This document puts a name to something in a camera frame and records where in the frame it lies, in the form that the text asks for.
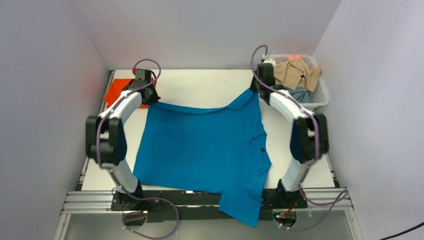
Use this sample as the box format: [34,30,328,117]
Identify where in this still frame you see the black cable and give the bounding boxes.
[379,222,424,240]

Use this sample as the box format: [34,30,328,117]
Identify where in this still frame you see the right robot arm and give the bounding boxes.
[250,62,329,208]

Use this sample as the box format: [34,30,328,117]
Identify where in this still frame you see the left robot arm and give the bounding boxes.
[85,84,160,210]

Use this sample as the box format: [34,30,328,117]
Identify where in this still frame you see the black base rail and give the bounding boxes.
[110,188,308,223]

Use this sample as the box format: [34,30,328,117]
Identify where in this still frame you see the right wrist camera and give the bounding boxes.
[261,57,276,67]

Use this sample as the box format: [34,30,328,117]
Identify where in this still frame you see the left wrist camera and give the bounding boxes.
[132,68,156,88]

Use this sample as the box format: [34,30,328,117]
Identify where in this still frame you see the aluminium frame rail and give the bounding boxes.
[53,191,113,240]

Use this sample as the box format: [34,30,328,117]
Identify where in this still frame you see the white plastic laundry basket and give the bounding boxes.
[267,54,330,111]

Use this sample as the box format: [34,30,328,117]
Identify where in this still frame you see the beige t shirt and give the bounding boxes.
[273,59,321,92]

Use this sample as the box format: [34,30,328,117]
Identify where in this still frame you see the pink garment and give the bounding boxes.
[287,54,304,61]

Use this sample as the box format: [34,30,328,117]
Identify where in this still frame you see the grey blue t shirt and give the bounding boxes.
[287,87,314,104]

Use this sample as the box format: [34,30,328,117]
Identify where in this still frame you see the folded orange t shirt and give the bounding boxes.
[103,78,134,108]

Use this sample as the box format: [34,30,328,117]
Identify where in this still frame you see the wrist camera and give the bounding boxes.
[132,68,156,88]
[261,57,276,67]

